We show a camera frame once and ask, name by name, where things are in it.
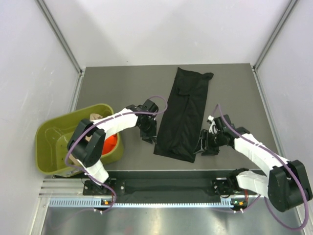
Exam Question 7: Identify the right aluminium corner post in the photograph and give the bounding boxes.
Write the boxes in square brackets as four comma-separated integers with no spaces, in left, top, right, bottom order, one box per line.
[252,0,299,72]

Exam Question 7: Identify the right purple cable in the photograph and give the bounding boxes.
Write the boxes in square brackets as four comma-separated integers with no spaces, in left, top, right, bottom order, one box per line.
[211,103,310,231]

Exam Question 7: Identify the olive green plastic bin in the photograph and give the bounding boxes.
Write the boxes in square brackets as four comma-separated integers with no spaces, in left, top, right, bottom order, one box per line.
[35,103,114,178]

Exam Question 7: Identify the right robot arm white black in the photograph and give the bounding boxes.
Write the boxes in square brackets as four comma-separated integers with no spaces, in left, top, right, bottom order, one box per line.
[195,115,313,212]

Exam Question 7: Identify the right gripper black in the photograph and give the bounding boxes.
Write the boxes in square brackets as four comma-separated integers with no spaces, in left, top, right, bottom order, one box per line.
[194,129,224,156]

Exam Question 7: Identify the purple cable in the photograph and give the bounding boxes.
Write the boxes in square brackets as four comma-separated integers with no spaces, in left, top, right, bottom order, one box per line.
[66,95,169,213]
[211,103,310,231]

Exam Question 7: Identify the aluminium frame rail front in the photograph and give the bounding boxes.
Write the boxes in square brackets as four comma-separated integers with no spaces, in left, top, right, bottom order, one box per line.
[38,178,308,198]

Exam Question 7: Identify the left aluminium corner post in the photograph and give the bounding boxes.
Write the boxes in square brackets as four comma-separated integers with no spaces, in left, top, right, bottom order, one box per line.
[35,0,83,74]

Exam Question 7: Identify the black t shirt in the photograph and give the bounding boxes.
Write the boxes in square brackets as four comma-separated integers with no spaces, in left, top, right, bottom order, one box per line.
[154,68,214,163]

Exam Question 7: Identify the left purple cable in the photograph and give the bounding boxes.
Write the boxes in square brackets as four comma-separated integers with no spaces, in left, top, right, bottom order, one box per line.
[66,95,169,213]

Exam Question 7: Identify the beige t shirt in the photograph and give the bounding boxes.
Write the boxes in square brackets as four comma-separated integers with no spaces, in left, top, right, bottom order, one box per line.
[67,118,106,168]

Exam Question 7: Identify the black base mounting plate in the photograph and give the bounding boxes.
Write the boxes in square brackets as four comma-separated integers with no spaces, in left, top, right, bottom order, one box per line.
[82,170,235,196]

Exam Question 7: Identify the grey slotted cable duct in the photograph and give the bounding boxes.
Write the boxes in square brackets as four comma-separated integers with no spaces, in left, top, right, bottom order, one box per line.
[49,198,247,208]

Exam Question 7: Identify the orange t shirt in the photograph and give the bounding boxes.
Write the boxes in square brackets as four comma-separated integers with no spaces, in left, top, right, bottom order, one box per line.
[101,134,118,155]

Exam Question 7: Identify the aluminium corner post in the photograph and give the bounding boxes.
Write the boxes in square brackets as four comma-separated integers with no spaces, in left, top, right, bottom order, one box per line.
[35,0,83,74]
[252,0,299,72]

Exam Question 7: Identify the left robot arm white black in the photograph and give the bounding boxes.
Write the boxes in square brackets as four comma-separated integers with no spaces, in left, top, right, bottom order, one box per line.
[67,99,159,194]

